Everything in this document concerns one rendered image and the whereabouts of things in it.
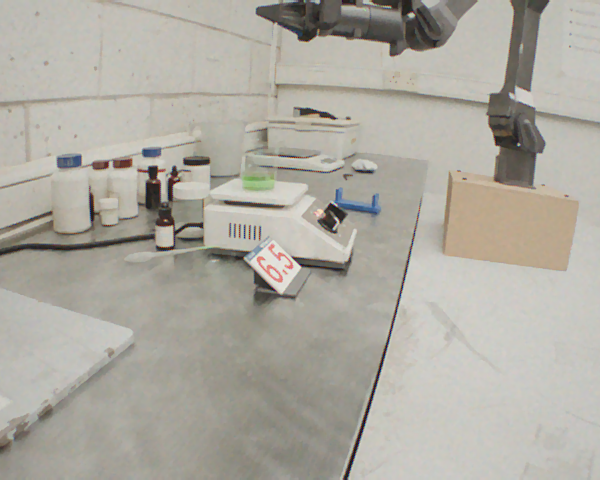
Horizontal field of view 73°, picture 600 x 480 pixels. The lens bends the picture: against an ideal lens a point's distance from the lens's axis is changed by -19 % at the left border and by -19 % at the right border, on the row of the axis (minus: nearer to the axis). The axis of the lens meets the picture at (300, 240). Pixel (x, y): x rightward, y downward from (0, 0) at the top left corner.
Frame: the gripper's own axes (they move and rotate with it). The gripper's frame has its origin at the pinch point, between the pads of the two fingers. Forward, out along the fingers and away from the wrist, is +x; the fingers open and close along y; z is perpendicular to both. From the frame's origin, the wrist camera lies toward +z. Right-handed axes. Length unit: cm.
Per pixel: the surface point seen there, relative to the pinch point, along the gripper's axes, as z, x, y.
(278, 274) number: -33.3, -0.6, 13.4
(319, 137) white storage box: -26, -28, -102
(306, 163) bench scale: -32, -19, -74
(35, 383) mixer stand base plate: -34, 22, 37
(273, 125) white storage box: -23, -12, -109
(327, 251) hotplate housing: -32.0, -7.5, 8.1
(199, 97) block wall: -13, 14, -83
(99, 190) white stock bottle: -30.9, 30.3, -22.4
